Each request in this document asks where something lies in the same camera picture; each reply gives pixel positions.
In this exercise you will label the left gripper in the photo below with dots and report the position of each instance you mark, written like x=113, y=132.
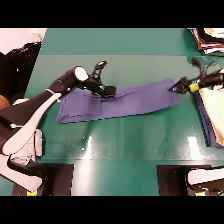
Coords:
x=105, y=90

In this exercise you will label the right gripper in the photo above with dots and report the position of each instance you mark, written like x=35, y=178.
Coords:
x=184, y=86

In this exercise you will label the purple shirt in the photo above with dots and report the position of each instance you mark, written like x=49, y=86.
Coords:
x=140, y=100

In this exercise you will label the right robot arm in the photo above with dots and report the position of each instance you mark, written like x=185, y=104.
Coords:
x=213, y=80

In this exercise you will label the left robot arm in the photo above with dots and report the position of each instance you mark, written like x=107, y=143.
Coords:
x=30, y=110

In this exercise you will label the purple folded garment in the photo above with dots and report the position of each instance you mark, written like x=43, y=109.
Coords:
x=204, y=123

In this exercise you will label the cream garment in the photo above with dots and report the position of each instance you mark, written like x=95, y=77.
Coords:
x=215, y=116

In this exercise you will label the heap of clothes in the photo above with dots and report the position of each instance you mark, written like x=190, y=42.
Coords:
x=210, y=38

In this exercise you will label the black garment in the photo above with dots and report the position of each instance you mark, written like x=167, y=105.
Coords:
x=20, y=66

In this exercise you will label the light grey garment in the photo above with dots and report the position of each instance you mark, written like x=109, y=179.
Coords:
x=31, y=146

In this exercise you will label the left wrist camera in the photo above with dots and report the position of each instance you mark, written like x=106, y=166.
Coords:
x=99, y=68

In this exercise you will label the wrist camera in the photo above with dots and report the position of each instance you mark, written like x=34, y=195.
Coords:
x=200, y=66
x=99, y=68

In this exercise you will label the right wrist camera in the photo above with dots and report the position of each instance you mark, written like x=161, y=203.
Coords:
x=200, y=66

